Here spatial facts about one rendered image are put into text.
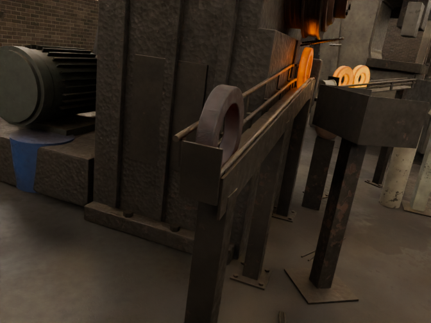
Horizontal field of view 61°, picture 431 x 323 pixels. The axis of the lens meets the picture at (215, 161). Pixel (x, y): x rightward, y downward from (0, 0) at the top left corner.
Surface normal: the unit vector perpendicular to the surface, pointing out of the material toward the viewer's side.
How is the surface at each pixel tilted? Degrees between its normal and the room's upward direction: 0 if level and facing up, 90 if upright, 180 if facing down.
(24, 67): 90
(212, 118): 64
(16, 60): 90
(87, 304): 0
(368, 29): 90
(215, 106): 50
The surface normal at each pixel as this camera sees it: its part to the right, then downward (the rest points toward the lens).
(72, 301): 0.12, -0.95
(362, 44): -0.56, 0.18
